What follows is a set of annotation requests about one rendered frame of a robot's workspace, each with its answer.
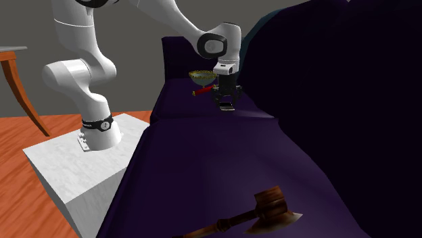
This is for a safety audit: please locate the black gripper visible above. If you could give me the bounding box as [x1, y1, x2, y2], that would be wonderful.
[211, 73, 243, 109]

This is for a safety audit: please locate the red cylindrical stick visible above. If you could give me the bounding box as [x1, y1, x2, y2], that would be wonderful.
[192, 85, 217, 97]

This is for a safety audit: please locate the gold-rimmed glass bowl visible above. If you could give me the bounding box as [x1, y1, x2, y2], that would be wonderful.
[188, 70, 218, 89]

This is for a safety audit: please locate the dark purple sofa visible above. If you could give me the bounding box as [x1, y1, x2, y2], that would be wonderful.
[96, 0, 422, 238]

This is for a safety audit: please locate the brown wooden gavel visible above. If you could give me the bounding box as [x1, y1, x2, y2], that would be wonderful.
[171, 185, 304, 238]

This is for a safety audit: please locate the white marble robot stand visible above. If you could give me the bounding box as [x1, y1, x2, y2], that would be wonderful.
[22, 113, 151, 238]

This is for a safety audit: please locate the wooden table with curved leg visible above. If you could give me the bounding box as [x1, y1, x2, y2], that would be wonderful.
[0, 46, 52, 138]

